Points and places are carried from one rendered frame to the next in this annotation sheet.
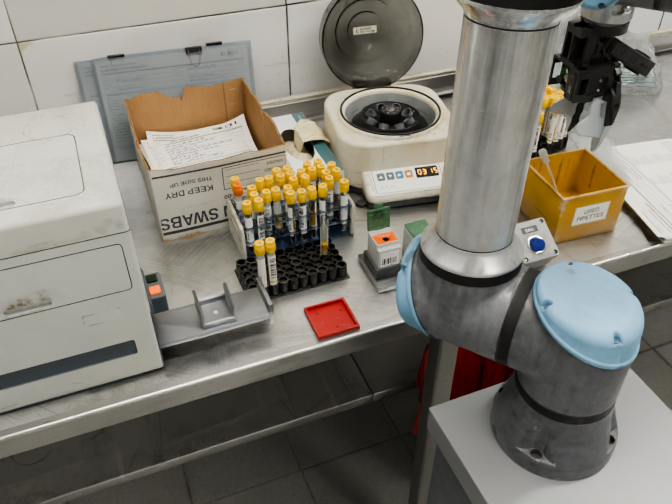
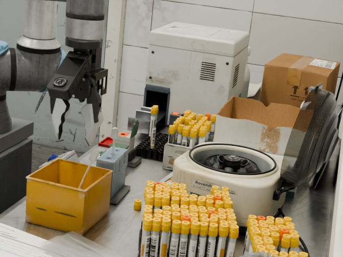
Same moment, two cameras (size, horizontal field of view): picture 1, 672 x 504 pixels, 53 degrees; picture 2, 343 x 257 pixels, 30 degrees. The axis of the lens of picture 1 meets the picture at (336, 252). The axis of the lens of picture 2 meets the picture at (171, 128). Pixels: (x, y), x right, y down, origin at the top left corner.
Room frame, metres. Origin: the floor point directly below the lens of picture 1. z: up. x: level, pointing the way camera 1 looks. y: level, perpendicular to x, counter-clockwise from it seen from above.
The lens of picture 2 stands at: (1.89, -1.31, 1.47)
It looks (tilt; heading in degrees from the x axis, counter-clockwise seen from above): 17 degrees down; 126
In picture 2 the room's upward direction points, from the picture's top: 6 degrees clockwise
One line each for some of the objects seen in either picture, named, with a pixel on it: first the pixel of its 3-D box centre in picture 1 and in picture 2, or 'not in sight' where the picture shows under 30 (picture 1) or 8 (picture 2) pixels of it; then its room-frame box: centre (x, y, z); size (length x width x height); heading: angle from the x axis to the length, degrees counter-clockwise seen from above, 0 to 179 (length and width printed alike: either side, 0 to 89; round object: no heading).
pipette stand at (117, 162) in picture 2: not in sight; (111, 174); (0.98, -0.27, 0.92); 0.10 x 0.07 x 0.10; 113
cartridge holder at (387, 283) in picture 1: (383, 265); (122, 155); (0.85, -0.08, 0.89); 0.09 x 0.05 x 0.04; 20
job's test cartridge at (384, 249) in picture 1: (383, 252); (123, 145); (0.85, -0.08, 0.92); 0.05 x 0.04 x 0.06; 20
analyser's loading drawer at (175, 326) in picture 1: (200, 314); (148, 115); (0.71, 0.20, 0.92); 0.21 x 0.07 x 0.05; 112
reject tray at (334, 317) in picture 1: (331, 318); (113, 143); (0.74, 0.01, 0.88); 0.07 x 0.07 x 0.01; 22
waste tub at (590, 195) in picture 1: (568, 195); (69, 195); (1.01, -0.42, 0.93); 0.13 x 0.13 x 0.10; 18
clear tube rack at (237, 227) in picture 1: (291, 217); (191, 148); (0.96, 0.08, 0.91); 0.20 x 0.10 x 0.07; 112
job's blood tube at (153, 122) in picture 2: (324, 241); (152, 137); (0.87, 0.02, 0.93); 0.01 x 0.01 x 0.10
